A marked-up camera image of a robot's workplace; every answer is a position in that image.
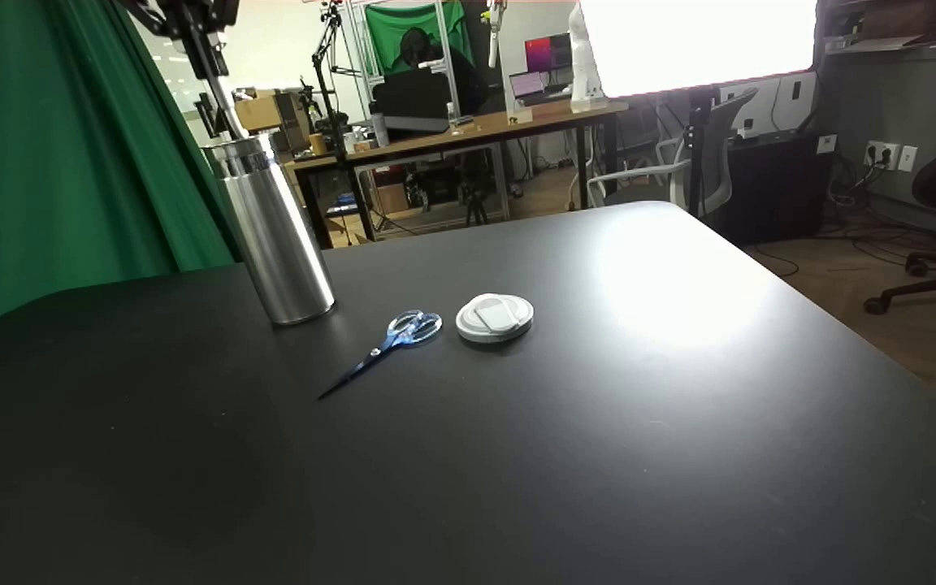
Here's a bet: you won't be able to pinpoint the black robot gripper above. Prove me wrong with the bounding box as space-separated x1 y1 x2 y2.
120 0 240 78

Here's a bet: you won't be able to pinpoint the white bottle brush handle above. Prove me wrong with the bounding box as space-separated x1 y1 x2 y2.
204 74 248 140

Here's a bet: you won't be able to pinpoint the stainless steel thermos flask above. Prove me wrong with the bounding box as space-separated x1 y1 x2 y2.
204 140 333 328

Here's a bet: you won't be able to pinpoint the white round flask lid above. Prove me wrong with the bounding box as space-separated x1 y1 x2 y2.
455 292 535 346

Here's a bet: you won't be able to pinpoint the green backdrop curtain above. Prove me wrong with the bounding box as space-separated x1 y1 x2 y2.
0 0 236 317

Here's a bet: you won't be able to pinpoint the wooden desk in background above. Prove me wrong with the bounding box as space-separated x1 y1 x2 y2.
286 102 626 246

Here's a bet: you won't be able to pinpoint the seated person in background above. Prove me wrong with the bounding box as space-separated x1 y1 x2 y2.
374 27 472 117

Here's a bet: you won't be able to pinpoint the computer monitor in background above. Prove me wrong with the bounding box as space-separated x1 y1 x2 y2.
522 34 570 71

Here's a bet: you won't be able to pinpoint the bright softbox light panel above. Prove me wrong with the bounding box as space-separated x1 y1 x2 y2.
580 0 819 98

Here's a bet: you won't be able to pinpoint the black cabinet under window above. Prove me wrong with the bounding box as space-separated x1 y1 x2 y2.
724 133 830 245

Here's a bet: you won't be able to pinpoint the blue handled scissors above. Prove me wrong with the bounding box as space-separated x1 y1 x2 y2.
320 310 444 396

